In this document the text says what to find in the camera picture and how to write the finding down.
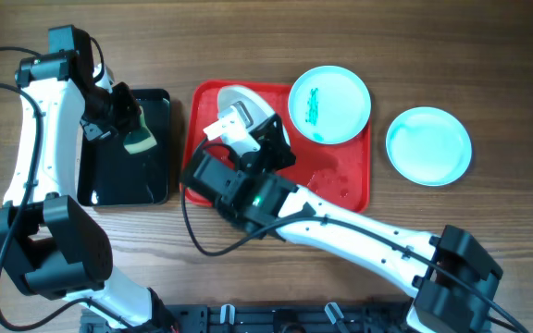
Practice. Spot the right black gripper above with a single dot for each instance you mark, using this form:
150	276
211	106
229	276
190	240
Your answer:
268	135

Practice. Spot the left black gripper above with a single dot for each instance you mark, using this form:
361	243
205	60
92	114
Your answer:
129	113

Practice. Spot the green yellow sponge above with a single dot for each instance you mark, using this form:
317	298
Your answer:
140	140

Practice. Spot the white plate green smear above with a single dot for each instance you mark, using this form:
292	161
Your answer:
240	113

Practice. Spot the light blue plate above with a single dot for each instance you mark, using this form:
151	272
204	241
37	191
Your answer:
429	146

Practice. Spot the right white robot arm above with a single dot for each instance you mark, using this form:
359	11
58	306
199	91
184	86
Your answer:
450	277

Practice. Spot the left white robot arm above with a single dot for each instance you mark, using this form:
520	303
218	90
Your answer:
49	244

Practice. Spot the black plastic tray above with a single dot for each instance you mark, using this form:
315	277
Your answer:
109	175

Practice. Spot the red plastic tray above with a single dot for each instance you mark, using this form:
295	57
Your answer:
340	174

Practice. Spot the blue plate green smear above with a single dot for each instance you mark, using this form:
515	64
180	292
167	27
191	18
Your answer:
329	105

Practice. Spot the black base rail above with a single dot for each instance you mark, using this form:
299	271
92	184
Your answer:
371	317

